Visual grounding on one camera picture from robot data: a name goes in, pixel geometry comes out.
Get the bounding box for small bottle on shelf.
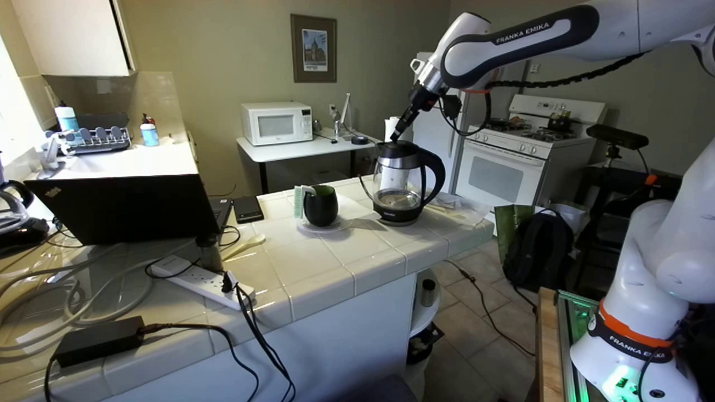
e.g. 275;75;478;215
416;270;442;315

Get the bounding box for black floor cable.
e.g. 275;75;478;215
445;257;540;361

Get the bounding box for white stove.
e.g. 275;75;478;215
454;92;609;217

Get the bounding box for framed wall picture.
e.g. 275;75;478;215
287;11;340;85

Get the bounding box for white power strip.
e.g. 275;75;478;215
147;255;257;312

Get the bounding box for white upper cabinet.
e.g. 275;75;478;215
9;0;138;78

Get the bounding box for black smartphone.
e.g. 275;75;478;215
229;195;268;225

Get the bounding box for blue liquid bottle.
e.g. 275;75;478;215
138;112;162;150

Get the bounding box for green bag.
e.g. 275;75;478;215
491;203;538;263

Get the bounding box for black power adapter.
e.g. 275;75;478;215
54;315;147;371

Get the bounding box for white microwave table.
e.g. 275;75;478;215
235;131;385;196

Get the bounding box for black mug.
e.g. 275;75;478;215
300;184;342;231

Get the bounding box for black laptop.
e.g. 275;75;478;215
24;173;235;248

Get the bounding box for white counter cables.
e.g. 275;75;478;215
0;241;197;352

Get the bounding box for white microwave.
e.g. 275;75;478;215
239;101;318;150

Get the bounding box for light blue container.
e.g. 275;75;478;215
52;102;82;137

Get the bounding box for glass kettle with black handle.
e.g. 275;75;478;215
357;138;449;225

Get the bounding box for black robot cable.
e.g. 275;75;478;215
442;50;653;140

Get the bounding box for black camera on tripod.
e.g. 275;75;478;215
569;123;661;301

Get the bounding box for black power strip cable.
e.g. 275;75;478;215
218;270;300;402

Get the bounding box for black backpack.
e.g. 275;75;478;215
503;205;577;295

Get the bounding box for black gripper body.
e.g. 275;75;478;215
402;85;442;123

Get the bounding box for grey dish rack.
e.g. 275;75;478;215
42;123;134;159

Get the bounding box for green base plate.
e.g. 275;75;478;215
557;289;620;402

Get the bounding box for wooden robot mounting board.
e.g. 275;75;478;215
533;285;569;402

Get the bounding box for black adapter cable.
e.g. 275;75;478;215
42;320;264;402

